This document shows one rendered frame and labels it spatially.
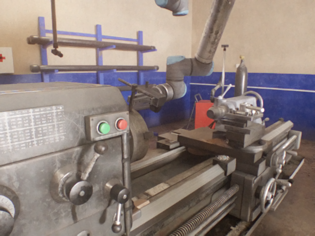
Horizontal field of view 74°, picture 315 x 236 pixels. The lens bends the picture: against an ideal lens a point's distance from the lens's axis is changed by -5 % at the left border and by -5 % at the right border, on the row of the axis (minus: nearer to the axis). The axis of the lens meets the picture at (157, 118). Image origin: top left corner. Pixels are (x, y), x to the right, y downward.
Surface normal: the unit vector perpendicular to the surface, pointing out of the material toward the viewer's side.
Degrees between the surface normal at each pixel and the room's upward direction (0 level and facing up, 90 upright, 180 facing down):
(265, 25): 90
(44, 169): 90
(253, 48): 90
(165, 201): 36
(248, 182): 90
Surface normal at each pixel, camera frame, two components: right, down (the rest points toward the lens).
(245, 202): -0.70, 0.15
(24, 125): 0.71, 0.15
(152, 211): 0.42, -0.70
